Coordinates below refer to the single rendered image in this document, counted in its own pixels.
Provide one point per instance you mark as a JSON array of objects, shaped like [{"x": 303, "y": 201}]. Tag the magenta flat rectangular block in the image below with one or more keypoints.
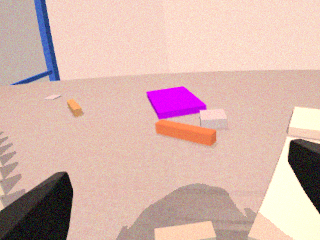
[{"x": 174, "y": 102}]

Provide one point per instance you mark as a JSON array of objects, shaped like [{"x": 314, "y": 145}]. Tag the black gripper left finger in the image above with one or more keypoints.
[{"x": 44, "y": 213}]

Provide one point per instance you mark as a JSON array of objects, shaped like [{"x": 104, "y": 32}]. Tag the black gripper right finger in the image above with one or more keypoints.
[{"x": 304, "y": 158}]

